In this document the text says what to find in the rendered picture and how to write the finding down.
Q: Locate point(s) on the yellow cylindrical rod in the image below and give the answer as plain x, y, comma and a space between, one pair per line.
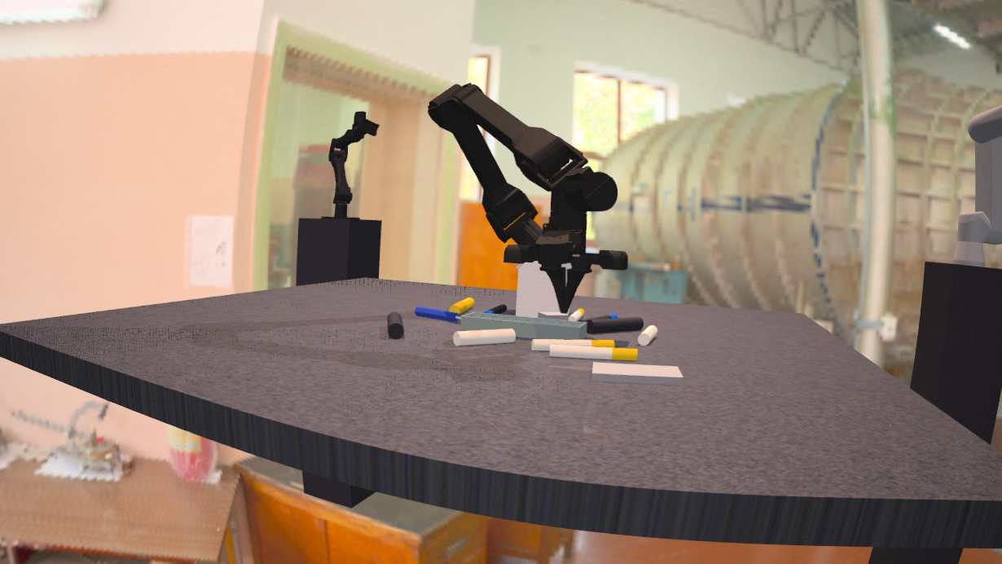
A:
462, 306

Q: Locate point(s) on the keyboard with cream letter keys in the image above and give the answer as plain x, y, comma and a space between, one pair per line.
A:
526, 328

